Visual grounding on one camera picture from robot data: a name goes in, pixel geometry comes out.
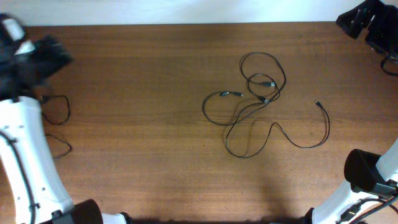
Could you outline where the separated black usb cable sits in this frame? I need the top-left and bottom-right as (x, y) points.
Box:
(39, 95), (73, 160)

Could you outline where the black cable long loop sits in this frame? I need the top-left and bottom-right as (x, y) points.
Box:
(201, 52), (287, 127)

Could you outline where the black cable micro usb end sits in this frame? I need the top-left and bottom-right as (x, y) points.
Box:
(223, 73), (331, 159)

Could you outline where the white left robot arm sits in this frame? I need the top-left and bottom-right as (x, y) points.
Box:
(1, 13), (132, 223)

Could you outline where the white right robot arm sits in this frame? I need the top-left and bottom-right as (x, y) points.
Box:
(300, 0), (397, 224)

